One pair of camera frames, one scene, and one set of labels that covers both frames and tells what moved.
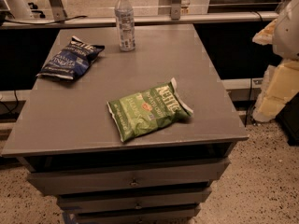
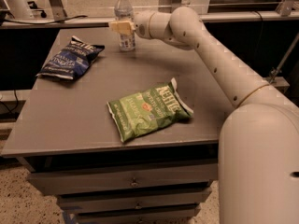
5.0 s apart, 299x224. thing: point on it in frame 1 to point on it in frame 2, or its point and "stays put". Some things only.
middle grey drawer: (96, 202) stays put
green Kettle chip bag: (148, 111) stays put
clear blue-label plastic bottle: (125, 21) stays put
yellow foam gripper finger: (265, 35) to (123, 27)
